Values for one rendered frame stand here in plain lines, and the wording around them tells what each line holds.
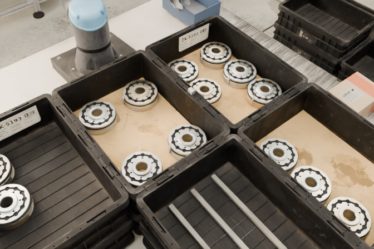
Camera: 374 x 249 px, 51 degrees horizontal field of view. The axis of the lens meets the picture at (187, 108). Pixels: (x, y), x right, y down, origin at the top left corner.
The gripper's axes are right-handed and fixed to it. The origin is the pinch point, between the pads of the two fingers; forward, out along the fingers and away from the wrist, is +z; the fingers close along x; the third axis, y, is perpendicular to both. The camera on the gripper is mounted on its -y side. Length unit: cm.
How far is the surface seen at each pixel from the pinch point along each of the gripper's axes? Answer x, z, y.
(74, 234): -80, -23, 66
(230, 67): -16.1, -10.5, 45.7
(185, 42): -21.0, -13.5, 29.8
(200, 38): -14.7, -11.4, 30.0
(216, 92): -27, -11, 51
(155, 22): -8.4, 6.5, -5.3
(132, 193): -66, -22, 66
